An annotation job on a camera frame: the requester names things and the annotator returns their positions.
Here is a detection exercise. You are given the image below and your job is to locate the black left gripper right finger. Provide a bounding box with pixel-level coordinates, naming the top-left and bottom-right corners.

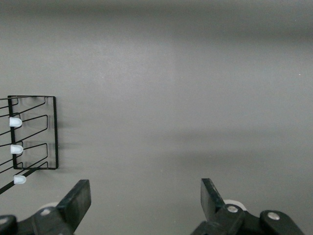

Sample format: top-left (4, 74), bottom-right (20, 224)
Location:
top-left (190, 178), bottom-right (305, 235)

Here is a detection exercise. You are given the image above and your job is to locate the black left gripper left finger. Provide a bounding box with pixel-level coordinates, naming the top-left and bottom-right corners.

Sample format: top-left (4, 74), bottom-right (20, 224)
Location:
top-left (0, 179), bottom-right (92, 235)

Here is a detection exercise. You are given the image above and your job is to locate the black wire cup holder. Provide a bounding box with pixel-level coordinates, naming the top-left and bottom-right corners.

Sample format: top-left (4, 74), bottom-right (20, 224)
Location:
top-left (0, 94), bottom-right (60, 195)

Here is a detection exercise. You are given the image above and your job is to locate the grey table cover sheet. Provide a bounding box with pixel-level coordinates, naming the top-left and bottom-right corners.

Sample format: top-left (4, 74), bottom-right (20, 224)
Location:
top-left (0, 0), bottom-right (313, 235)

